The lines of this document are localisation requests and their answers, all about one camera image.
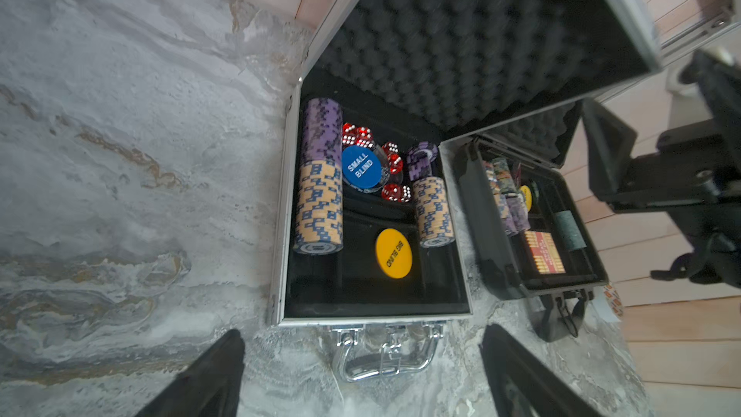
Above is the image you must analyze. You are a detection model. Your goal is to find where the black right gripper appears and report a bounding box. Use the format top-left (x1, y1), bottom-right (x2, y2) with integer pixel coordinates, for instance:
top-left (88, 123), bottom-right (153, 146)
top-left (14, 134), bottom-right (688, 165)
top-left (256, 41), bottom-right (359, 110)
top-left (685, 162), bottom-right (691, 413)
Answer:
top-left (581, 48), bottom-right (740, 287)

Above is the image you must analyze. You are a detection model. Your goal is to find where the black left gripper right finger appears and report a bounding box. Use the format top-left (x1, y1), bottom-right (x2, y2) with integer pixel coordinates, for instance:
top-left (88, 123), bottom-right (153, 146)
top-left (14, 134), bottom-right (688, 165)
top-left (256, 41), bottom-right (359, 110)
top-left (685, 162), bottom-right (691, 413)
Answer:
top-left (480, 324), bottom-right (599, 416)

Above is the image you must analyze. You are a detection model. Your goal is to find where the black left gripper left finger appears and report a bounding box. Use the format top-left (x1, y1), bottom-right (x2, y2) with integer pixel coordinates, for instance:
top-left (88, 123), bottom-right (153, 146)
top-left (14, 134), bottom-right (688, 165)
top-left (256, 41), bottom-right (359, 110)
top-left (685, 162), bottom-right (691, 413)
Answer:
top-left (136, 329), bottom-right (245, 417)

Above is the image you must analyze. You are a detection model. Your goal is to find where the dark grey poker case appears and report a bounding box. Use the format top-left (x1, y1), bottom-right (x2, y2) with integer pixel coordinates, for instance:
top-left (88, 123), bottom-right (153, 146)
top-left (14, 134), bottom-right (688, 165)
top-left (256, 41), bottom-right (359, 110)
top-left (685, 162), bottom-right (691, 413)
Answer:
top-left (453, 102), bottom-right (608, 342)

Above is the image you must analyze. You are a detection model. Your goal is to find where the silver aluminium poker case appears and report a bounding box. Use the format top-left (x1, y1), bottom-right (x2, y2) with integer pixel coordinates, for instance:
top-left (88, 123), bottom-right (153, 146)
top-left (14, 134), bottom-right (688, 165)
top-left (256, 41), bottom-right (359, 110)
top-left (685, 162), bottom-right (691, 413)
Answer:
top-left (270, 0), bottom-right (659, 381)

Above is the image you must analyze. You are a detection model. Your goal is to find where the poker chip stack row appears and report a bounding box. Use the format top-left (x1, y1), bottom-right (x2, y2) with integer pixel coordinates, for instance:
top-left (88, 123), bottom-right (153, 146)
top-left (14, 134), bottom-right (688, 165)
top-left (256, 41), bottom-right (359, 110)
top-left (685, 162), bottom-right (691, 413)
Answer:
top-left (484, 156), bottom-right (531, 236)

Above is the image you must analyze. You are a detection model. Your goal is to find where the green chip stack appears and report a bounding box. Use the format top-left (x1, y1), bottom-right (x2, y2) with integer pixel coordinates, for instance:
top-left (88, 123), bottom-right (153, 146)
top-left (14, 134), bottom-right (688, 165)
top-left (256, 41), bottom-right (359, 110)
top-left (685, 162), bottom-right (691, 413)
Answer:
top-left (555, 210), bottom-right (587, 252)

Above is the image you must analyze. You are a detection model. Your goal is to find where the playing card deck box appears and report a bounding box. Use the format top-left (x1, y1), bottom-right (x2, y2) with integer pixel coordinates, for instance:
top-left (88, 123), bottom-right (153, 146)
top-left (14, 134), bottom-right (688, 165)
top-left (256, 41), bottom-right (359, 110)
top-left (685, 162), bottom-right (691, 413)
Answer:
top-left (524, 231), bottom-right (567, 275)

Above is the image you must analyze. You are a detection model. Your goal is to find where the short purple tan chip stack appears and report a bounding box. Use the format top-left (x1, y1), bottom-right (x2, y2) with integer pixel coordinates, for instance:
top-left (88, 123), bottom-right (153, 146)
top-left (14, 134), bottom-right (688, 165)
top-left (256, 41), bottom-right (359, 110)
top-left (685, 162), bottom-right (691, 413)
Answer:
top-left (406, 141), bottom-right (455, 248)

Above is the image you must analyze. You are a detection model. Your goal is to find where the yellow big blind button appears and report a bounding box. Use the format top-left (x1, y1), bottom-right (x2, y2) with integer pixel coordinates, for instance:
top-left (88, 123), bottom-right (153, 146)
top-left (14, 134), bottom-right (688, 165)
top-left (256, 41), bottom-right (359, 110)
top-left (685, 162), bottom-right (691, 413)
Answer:
top-left (376, 228), bottom-right (413, 279)

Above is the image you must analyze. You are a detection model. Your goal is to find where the blue small blind button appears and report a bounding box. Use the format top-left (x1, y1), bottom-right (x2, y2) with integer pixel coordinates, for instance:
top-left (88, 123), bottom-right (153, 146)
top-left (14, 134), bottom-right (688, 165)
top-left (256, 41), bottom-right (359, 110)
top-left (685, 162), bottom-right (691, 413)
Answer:
top-left (342, 146), bottom-right (383, 190)

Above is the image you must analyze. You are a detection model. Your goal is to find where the red dice group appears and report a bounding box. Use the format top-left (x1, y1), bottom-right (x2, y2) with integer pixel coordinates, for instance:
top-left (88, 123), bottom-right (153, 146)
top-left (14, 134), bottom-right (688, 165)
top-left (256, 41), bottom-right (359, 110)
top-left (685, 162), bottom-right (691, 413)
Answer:
top-left (342, 123), bottom-right (412, 203)

